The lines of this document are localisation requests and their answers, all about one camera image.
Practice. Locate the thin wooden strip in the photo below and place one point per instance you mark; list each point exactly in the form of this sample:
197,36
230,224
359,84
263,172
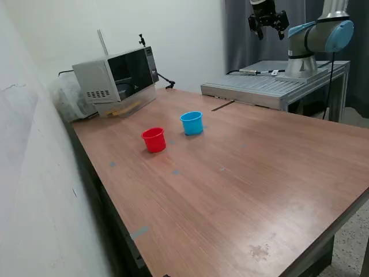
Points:
222,106

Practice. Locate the clear plastic bag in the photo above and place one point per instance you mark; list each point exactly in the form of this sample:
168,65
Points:
66,98

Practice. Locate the black mini ball-head mount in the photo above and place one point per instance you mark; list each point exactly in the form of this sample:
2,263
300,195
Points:
142,40

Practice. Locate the grey blue UR5e robot arm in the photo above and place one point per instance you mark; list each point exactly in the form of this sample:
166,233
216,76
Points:
317,37

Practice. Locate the red plastic bin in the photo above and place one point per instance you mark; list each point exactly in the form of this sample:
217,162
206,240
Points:
154,142

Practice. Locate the clear plastic riser box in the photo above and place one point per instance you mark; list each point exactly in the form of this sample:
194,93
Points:
144,101

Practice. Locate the light wooden piece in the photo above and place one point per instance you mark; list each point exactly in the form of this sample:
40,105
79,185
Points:
124,109

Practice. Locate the aluminium profile robot stand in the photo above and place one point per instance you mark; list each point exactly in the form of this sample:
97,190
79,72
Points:
253,86

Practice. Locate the aluminium base mounting plate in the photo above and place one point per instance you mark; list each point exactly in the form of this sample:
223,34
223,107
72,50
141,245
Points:
291,78

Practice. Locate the blue tape mark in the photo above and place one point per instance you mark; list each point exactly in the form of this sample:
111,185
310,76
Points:
139,232

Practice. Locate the white warning tag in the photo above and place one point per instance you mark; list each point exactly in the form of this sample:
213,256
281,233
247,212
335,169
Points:
276,73

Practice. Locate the silver microwave oven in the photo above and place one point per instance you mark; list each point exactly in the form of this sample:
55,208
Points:
127,72

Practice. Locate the thin white rod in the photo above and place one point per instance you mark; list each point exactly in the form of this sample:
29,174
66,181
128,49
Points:
102,41

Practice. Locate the blue plastic bin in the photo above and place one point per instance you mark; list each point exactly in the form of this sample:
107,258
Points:
191,125

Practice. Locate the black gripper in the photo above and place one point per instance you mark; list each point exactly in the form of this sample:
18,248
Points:
263,10

